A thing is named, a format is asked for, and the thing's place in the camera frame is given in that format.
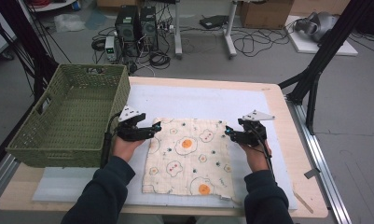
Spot white foam mat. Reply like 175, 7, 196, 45
32, 83, 298, 210

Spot grey tape piece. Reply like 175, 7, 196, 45
303, 167, 321, 180

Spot slim black computer tower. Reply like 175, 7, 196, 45
140, 6, 159, 52

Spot brown cardboard box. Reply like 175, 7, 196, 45
239, 0, 295, 30

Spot person's left hand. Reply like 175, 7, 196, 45
112, 136, 145, 163

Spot person's right hand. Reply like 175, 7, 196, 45
239, 141, 272, 174

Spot white desk leg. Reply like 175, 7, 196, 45
173, 0, 184, 60
223, 0, 239, 59

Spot small white power supply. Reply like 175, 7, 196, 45
104, 35, 118, 62

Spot cream egg print cloth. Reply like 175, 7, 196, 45
141, 117, 236, 202

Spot large black computer tower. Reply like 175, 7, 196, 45
115, 5, 142, 57

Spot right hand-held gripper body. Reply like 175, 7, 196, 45
237, 109, 276, 147

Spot grey headset device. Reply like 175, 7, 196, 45
293, 11, 339, 43

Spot hand-held gripper cable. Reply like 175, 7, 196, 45
101, 112, 122, 169
251, 123, 278, 185

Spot green woven basket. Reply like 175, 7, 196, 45
6, 63, 132, 168

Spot flat black device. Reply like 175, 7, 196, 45
199, 14, 229, 30

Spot right hand-held gripper cable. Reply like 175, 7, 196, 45
251, 123, 278, 185

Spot teal floor sheet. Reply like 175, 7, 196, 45
84, 10, 110, 32

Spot black metal stand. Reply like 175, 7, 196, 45
0, 0, 60, 103
277, 0, 374, 135

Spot coiled black cable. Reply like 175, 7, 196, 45
148, 50, 172, 70

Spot thin wooden stick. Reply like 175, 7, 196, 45
293, 190, 315, 215

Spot left hand-held gripper cable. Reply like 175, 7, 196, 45
101, 112, 122, 169

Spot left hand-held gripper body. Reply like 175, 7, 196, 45
116, 105, 147, 143

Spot white floor board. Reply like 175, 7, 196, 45
284, 15, 359, 57

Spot clear plastic bag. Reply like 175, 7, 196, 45
53, 13, 87, 34

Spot loose black floor cables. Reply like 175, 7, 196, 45
230, 27, 290, 58

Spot aluminium rail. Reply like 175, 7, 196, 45
0, 153, 20, 203
286, 99, 353, 224

